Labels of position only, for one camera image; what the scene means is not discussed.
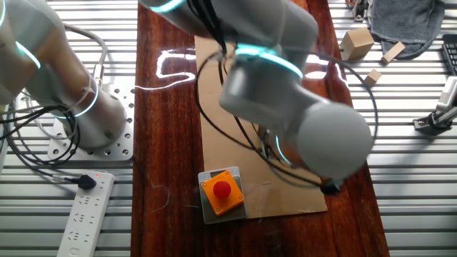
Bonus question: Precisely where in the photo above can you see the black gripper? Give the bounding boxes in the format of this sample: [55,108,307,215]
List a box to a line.
[259,127,283,161]

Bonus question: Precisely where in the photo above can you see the large light wooden block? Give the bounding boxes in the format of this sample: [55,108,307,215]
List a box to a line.
[338,26,376,61]

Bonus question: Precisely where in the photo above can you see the flat wooden wedge block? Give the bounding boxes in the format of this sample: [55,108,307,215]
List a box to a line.
[381,41,406,66]

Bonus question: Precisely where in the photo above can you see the brown cardboard sheet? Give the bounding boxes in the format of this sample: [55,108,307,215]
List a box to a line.
[194,35,328,220]

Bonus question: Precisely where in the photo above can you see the orange emergency stop button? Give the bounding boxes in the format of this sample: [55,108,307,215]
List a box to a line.
[200,170,246,217]

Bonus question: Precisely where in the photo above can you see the grey metal button base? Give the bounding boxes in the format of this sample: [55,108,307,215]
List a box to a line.
[197,166,248,225]

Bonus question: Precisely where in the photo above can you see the small wooden cube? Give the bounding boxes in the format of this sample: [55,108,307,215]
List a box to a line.
[363,69,383,88]

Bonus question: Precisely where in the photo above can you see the metal stand foot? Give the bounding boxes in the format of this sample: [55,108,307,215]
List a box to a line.
[351,0,371,23]

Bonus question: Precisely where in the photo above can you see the grey towel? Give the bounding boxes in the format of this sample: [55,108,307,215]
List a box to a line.
[369,0,446,60]

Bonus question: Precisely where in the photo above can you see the black power plug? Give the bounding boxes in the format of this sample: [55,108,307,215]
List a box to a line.
[49,173,98,191]

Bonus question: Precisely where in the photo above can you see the white power strip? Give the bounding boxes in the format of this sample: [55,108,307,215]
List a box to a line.
[56,171,116,257]

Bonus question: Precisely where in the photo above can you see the black keyboard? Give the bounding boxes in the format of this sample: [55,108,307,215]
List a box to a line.
[441,34,457,76]

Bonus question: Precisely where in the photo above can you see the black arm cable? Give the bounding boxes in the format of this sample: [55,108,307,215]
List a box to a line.
[187,0,286,168]
[194,49,379,196]

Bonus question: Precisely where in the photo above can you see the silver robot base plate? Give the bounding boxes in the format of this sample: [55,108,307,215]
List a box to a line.
[47,82,136,162]

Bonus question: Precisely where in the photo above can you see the aluminium camera mount rail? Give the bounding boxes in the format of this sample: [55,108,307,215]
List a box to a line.
[413,106,457,136]

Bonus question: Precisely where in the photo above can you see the grey cable with metal connector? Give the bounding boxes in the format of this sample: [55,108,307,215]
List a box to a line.
[62,23,109,89]

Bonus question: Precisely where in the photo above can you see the silver depth camera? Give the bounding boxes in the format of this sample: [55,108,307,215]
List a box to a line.
[436,75,457,114]

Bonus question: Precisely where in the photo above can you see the black base cable bundle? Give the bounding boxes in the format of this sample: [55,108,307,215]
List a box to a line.
[0,102,85,179]

